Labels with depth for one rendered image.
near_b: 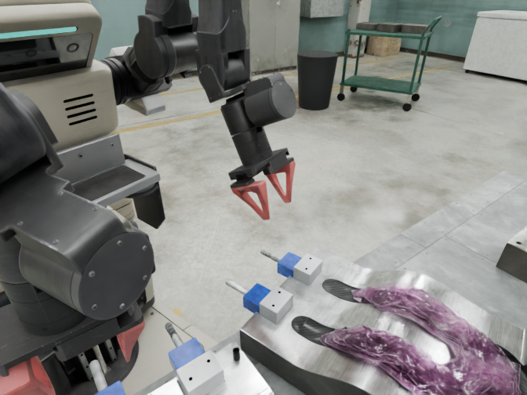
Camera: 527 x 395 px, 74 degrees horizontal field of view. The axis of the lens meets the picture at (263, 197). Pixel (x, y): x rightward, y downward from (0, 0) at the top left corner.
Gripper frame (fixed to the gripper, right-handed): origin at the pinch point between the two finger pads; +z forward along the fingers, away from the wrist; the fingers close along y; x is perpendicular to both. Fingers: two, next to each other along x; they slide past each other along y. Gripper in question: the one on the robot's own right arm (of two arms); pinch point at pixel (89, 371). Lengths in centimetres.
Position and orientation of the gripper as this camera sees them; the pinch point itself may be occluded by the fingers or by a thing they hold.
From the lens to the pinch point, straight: 42.4
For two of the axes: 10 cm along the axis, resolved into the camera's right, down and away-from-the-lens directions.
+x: -6.0, -4.1, 6.9
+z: 0.1, 8.6, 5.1
